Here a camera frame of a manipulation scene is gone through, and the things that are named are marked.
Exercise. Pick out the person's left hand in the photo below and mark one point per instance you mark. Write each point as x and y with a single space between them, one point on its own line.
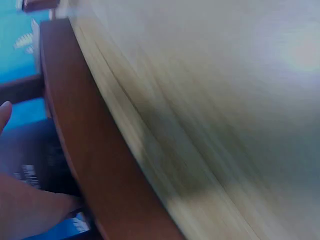
22 210

